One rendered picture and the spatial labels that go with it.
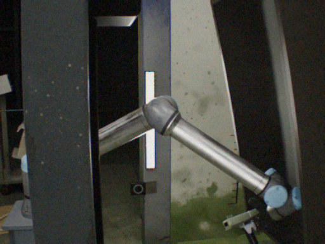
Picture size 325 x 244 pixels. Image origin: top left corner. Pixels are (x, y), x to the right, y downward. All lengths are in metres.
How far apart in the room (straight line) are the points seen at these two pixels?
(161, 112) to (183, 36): 1.02
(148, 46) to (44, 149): 1.98
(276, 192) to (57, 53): 1.18
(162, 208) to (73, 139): 2.16
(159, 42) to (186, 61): 0.22
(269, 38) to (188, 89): 0.67
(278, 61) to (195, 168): 0.93
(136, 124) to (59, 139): 1.24
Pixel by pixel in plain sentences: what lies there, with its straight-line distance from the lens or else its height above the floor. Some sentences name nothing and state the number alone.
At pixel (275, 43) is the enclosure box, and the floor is 1.43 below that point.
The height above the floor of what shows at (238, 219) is 0.58.
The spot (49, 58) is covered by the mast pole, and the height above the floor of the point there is 1.29.
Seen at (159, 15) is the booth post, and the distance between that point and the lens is 2.25.
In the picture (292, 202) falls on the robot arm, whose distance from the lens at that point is 1.52.
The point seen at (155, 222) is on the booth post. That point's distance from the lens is 2.45.
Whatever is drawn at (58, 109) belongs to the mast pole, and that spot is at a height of 1.25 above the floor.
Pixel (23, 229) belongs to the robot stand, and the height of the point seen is 0.62.
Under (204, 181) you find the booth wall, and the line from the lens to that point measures 2.42.
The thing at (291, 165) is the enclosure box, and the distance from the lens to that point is 2.08.
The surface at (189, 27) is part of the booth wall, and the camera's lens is 2.29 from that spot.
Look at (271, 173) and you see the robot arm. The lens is 1.49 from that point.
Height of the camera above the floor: 1.28
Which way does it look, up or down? 8 degrees down
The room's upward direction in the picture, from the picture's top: straight up
